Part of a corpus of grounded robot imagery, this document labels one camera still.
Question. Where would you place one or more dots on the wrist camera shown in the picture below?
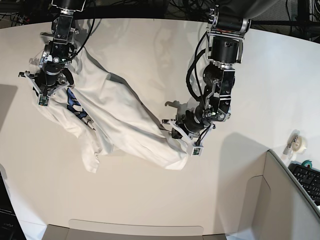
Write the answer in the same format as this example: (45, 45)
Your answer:
(43, 100)
(196, 150)

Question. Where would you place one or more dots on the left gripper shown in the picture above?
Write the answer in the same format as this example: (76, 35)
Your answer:
(190, 126)

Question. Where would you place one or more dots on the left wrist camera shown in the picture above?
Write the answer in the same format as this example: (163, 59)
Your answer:
(196, 150)

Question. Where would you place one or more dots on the black computer keyboard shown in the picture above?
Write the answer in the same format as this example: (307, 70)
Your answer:
(309, 179)

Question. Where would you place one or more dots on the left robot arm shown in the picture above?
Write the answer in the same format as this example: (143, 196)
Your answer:
(228, 22)

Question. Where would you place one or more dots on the black monitor corner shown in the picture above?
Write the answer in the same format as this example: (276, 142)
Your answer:
(10, 228)

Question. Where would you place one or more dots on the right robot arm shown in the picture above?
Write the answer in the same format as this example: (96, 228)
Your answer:
(58, 53)

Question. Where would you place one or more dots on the green tape roll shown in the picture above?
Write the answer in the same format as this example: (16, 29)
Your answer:
(307, 164)

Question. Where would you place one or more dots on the white printed t-shirt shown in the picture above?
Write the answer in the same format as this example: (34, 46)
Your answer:
(105, 115)

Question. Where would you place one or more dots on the clear tape dispenser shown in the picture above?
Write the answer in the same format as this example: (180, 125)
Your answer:
(296, 145)

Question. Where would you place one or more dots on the beige cardboard box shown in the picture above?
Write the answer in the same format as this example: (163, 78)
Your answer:
(275, 207)

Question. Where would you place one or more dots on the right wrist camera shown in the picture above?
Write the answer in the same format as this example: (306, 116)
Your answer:
(43, 100)

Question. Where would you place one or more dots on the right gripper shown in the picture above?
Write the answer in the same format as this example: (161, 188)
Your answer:
(42, 80)

